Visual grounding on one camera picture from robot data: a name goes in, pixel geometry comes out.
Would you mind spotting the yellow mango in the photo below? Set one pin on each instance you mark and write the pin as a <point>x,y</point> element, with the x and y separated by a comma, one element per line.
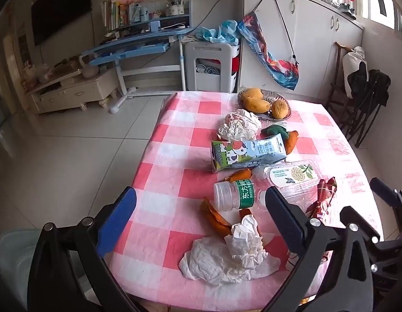
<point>253,93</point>
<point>256,104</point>

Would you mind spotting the round yellow fruit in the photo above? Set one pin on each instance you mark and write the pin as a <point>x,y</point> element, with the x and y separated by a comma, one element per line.
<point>279,109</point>

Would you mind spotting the clear plastic bag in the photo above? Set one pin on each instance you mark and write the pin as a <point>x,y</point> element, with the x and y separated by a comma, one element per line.
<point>44,73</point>

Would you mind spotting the red checked wrapper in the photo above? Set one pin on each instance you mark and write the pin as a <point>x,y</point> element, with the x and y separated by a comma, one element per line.
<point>326,191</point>

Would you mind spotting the blue patterned cloth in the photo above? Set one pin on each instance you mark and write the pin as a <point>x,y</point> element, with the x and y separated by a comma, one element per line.
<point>223,32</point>

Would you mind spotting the light blue chair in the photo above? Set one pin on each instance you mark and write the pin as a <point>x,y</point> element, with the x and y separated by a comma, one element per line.
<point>12,250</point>

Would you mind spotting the clear plastic bottle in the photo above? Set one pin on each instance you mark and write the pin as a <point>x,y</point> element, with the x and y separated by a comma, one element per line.
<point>233,195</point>

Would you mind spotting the colourful hanging bag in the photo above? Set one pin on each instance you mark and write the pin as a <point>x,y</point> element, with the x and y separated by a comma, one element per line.
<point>279,68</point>

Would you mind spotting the black television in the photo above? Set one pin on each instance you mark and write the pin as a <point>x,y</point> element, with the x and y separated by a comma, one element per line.
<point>61,6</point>

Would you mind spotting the black jacket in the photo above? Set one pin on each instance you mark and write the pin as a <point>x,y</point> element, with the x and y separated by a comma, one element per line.
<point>376,84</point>

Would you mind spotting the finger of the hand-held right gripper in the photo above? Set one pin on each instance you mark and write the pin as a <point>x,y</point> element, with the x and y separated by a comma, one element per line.
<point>381,187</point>
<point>366,224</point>

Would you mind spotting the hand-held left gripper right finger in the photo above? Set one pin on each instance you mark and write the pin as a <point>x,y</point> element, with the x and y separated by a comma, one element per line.
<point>285,222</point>

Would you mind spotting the white plastic stool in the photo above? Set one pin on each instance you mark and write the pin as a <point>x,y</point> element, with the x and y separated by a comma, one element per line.
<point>207,50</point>

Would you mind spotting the pink checked tablecloth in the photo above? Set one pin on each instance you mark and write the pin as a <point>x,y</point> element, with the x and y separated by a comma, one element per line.
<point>188,120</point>

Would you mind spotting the blue milk carton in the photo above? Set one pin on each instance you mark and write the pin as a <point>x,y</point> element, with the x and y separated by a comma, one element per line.
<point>246,154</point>

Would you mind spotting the orange carrot with stem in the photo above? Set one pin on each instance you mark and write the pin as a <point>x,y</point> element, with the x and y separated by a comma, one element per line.
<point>292,141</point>

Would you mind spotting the blue study desk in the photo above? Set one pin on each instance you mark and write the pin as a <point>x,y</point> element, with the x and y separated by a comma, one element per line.
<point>139,50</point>

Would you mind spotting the cream television cabinet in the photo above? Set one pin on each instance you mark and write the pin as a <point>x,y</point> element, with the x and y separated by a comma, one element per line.
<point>74,91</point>

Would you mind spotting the white bag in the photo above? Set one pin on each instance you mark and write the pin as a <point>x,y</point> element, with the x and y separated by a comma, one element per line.
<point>353,60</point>

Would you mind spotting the white wrapper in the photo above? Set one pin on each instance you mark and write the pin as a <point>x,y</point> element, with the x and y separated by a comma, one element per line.
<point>240,125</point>

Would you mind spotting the wooden chair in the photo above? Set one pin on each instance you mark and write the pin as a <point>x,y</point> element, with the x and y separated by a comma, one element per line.
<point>337,71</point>

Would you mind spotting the window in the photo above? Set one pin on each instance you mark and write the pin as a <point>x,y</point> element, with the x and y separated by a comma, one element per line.
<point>376,0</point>

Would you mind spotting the white cabinet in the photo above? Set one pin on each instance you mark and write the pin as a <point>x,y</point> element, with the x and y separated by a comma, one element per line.
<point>311,26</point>

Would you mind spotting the white tissue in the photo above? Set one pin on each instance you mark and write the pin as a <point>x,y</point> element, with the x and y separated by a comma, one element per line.
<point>246,243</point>
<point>207,263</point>

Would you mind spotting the cream kettlebell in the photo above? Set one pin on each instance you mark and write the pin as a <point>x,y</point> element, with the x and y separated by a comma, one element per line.
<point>89,71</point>

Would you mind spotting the white pen holder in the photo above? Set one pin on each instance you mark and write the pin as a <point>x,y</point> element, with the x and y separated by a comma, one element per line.
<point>175,9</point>

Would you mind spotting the woven fruit basket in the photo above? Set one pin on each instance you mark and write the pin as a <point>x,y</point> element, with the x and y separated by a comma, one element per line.
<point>270,94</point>

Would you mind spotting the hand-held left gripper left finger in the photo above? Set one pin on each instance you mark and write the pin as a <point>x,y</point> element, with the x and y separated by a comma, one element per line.
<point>118,222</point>

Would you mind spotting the clear plastic box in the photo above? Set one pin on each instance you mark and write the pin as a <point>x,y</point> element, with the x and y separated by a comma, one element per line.
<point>292,175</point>

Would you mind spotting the row of books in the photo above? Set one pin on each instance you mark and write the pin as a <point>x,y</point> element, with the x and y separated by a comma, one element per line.
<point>114,14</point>

